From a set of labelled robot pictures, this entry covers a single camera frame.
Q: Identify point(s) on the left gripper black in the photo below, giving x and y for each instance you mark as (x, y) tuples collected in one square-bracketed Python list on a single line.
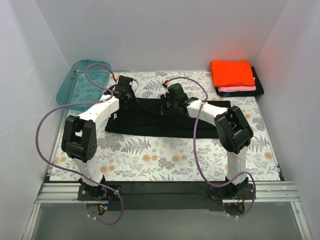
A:
[(130, 99)]

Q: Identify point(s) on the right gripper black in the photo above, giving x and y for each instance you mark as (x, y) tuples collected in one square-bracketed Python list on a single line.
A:
[(166, 104)]

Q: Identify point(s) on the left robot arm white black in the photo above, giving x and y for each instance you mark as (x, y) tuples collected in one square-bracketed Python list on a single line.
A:
[(79, 140)]

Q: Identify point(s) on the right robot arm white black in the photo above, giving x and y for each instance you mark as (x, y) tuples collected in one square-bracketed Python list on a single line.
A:
[(233, 131)]

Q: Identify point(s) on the teal transparent plastic bin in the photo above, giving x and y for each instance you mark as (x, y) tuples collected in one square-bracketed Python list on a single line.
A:
[(84, 82)]

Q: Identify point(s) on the pink folded t-shirt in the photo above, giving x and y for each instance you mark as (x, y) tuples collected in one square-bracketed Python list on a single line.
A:
[(232, 89)]

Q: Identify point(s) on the orange folded t-shirt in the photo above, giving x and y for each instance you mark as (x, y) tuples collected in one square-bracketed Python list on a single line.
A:
[(232, 73)]

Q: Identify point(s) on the floral patterned table mat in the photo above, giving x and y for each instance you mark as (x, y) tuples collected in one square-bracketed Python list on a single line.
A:
[(143, 158)]

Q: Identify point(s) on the black folded t-shirt with logo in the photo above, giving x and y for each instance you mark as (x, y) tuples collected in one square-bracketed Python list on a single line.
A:
[(259, 89)]

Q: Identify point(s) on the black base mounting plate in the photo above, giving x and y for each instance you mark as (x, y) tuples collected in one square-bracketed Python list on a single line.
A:
[(246, 194)]

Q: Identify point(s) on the aluminium frame rail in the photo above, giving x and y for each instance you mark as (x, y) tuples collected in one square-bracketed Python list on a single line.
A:
[(272, 190)]

